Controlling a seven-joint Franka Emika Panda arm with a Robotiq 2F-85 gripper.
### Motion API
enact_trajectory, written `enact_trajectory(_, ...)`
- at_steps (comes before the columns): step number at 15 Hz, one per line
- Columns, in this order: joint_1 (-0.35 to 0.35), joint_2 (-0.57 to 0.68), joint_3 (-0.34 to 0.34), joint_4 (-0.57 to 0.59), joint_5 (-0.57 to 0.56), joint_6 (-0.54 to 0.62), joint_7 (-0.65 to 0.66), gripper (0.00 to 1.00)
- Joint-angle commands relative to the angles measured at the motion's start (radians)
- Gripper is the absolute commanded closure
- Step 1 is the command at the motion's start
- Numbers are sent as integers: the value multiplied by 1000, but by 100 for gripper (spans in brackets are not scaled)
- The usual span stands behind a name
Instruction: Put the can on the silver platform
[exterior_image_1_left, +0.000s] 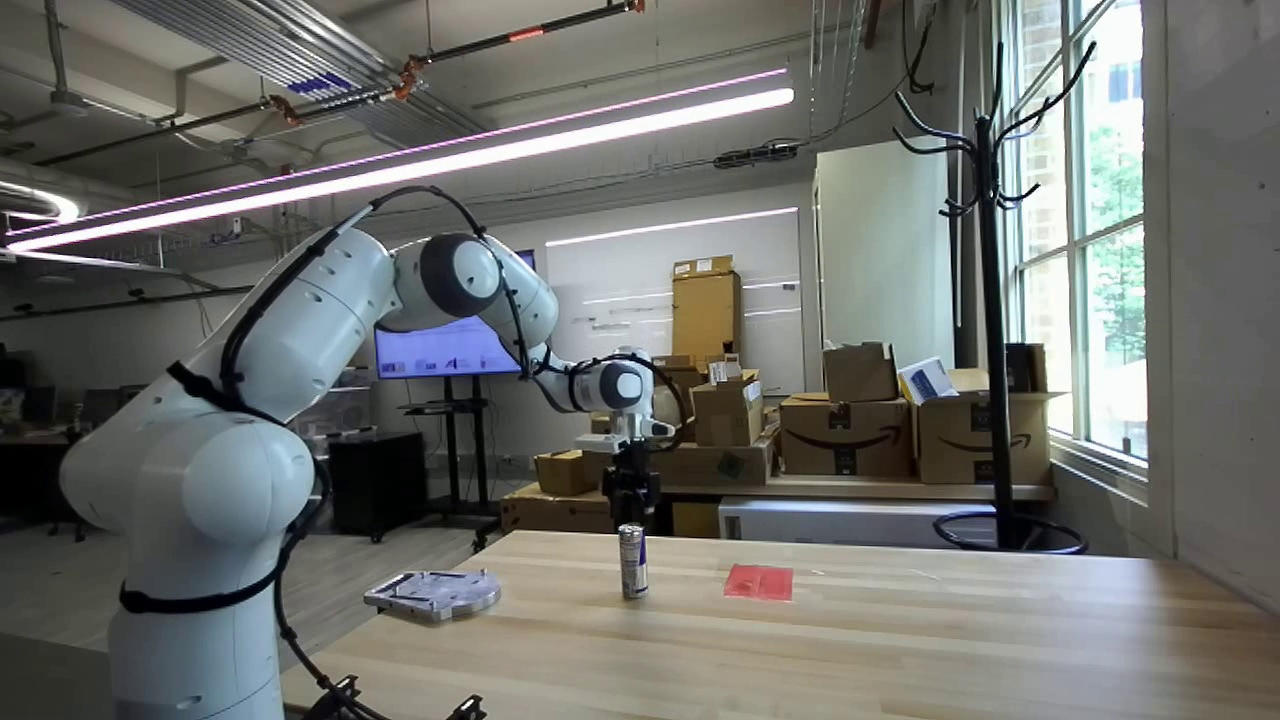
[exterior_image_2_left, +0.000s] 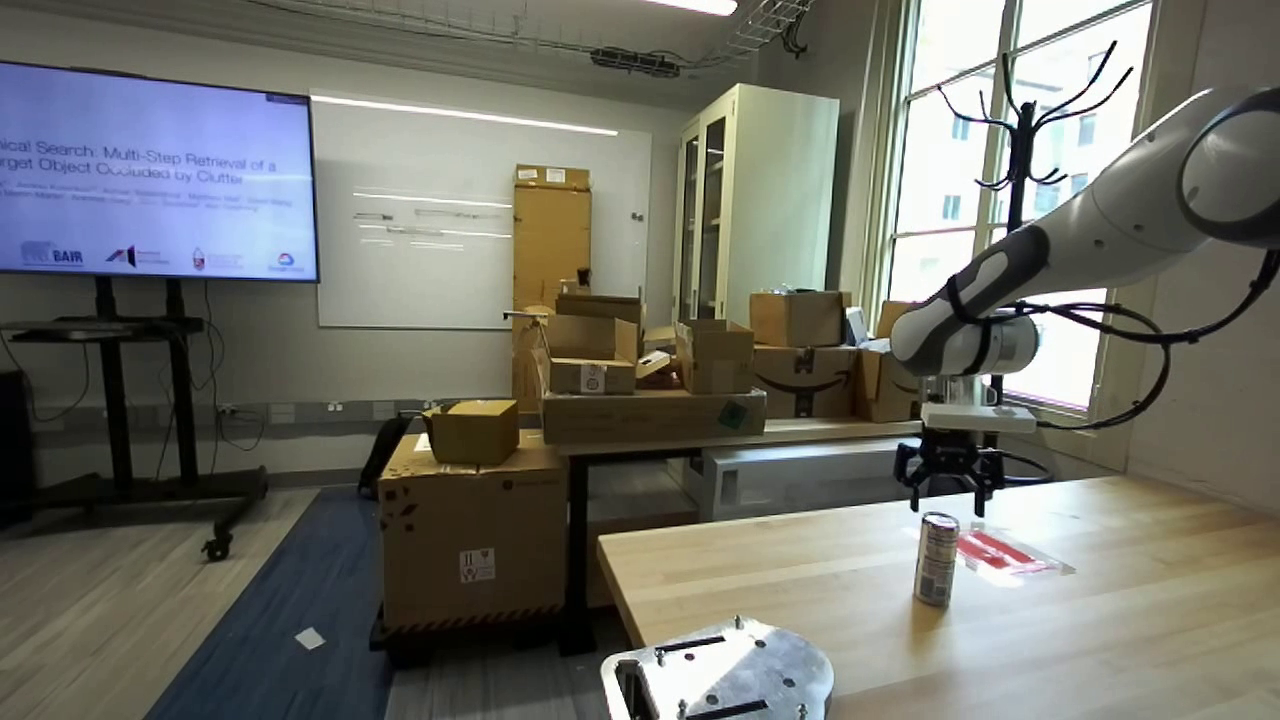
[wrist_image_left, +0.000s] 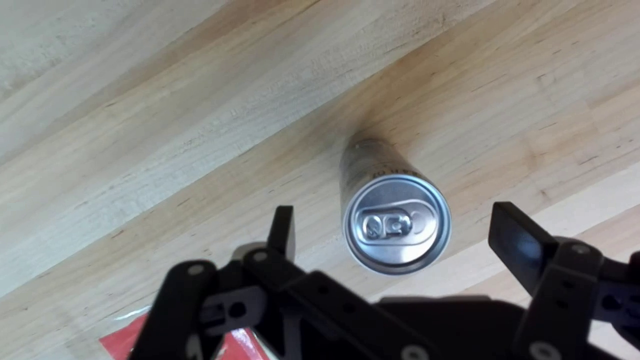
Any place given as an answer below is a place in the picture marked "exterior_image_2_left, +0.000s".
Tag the small cardboard box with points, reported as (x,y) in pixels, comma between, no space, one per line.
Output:
(475,429)

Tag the plain stacked cardboard box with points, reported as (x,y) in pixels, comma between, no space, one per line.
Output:
(797,321)

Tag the open cardboard box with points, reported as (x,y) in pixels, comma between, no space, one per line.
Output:
(593,342)

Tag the red paper sheet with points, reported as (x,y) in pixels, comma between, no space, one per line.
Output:
(1005,552)

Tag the large cardboard box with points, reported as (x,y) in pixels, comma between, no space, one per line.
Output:
(469,545)

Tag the window with white frame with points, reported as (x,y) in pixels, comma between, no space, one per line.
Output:
(933,161)

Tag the silver drink can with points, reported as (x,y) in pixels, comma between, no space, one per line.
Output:
(938,561)

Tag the large TV screen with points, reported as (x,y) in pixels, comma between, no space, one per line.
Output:
(155,171)

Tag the black rolling TV stand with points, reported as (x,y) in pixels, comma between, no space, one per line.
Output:
(147,440)

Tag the Amazon smile cardboard box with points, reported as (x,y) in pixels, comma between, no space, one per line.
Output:
(882,391)
(801,387)

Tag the tall upright cardboard box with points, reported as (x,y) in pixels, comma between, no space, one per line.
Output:
(552,242)

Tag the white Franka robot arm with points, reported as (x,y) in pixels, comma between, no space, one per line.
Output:
(1104,227)

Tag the wall whiteboard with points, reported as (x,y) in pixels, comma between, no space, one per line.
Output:
(414,222)

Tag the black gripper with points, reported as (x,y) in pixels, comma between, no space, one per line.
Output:
(949,460)

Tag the white radiator unit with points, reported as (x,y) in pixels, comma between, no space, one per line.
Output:
(813,478)

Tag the long flat cardboard box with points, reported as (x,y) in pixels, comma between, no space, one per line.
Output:
(646,419)

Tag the dark-legged side table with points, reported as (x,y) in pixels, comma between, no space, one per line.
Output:
(579,545)

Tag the narrow cardboard box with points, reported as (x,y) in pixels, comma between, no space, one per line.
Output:
(720,357)

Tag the ceiling light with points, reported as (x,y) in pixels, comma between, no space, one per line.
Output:
(698,6)

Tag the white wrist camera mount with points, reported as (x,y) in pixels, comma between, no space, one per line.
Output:
(980,419)

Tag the silver metal platform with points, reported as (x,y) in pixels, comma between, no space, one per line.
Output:
(725,672)

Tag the black coat rack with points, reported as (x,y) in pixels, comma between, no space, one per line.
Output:
(1022,147)

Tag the tall white cabinet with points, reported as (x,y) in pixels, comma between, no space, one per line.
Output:
(774,201)

